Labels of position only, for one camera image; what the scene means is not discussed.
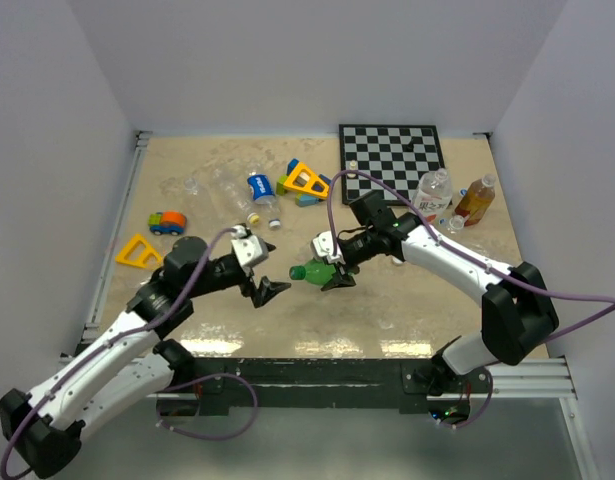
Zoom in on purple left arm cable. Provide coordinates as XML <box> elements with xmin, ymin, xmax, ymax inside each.
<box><xmin>0</xmin><ymin>227</ymin><xmax>261</xmax><ymax>480</ymax></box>

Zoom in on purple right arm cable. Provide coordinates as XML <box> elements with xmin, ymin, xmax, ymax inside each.
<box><xmin>326</xmin><ymin>169</ymin><xmax>615</xmax><ymax>431</ymax></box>

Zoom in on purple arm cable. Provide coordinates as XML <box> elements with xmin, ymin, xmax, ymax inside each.
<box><xmin>0</xmin><ymin>227</ymin><xmax>261</xmax><ymax>480</ymax></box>
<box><xmin>326</xmin><ymin>169</ymin><xmax>615</xmax><ymax>431</ymax></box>

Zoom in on blue purple toy block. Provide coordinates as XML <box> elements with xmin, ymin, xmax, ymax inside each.
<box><xmin>318</xmin><ymin>174</ymin><xmax>331</xmax><ymax>190</ymax></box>

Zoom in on green bottle cap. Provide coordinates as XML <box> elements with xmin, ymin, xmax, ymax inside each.
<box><xmin>289</xmin><ymin>265</ymin><xmax>307</xmax><ymax>280</ymax></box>

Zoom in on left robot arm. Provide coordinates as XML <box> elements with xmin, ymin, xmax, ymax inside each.
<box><xmin>0</xmin><ymin>226</ymin><xmax>289</xmax><ymax>479</ymax></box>

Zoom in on black white chessboard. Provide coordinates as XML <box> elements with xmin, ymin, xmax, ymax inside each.
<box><xmin>338</xmin><ymin>124</ymin><xmax>445</xmax><ymax>199</ymax></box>

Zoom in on brown tea bottle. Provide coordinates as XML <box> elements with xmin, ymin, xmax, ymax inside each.
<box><xmin>454</xmin><ymin>174</ymin><xmax>496</xmax><ymax>227</ymax></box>

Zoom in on Pepsi label clear bottle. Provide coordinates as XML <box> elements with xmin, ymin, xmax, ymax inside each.
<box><xmin>247</xmin><ymin>170</ymin><xmax>282</xmax><ymax>230</ymax></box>

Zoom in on black table edge rail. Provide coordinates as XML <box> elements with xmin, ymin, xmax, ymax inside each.
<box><xmin>61</xmin><ymin>339</ymin><xmax>578</xmax><ymax>419</ymax></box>

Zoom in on yellow triangle toy frame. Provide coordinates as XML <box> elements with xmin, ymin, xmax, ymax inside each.
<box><xmin>115</xmin><ymin>233</ymin><xmax>163</xmax><ymax>270</ymax></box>

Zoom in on yellow triangle toy block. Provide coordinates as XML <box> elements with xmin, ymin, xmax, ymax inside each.
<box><xmin>285</xmin><ymin>161</ymin><xmax>329</xmax><ymax>200</ymax></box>

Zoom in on clear bottle yellow cap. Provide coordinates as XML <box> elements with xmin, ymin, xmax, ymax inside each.
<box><xmin>212</xmin><ymin>168</ymin><xmax>260</xmax><ymax>226</ymax></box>

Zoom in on clear bottle far left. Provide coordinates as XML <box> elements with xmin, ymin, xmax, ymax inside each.
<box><xmin>183</xmin><ymin>177</ymin><xmax>199</xmax><ymax>196</ymax></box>

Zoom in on teal green toy block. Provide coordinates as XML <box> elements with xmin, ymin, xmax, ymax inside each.
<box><xmin>295</xmin><ymin>194</ymin><xmax>321</xmax><ymax>208</ymax></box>

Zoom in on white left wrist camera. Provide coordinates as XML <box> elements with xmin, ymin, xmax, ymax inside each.
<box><xmin>231</xmin><ymin>225</ymin><xmax>269</xmax><ymax>269</ymax></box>

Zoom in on green plastic bottle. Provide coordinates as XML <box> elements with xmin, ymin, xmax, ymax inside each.
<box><xmin>303</xmin><ymin>260</ymin><xmax>336</xmax><ymax>287</ymax></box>

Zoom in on orange blue toy car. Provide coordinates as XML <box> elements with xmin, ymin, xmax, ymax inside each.
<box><xmin>147</xmin><ymin>211</ymin><xmax>187</xmax><ymax>236</ymax></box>

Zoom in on clear fruit drink bottle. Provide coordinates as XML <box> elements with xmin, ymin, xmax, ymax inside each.
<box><xmin>412</xmin><ymin>168</ymin><xmax>453</xmax><ymax>222</ymax></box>

